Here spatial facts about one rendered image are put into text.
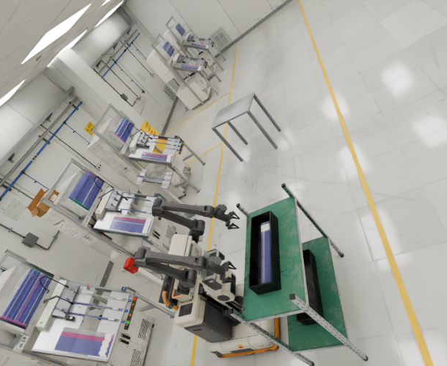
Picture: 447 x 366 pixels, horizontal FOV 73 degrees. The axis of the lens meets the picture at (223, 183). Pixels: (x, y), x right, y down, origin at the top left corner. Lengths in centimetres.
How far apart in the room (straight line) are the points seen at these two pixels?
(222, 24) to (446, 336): 978
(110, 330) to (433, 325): 281
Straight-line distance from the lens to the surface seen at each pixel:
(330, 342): 248
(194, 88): 823
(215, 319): 283
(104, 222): 430
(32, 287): 370
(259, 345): 291
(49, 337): 369
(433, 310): 275
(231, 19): 1073
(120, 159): 526
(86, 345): 356
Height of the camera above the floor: 254
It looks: 31 degrees down
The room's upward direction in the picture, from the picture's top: 45 degrees counter-clockwise
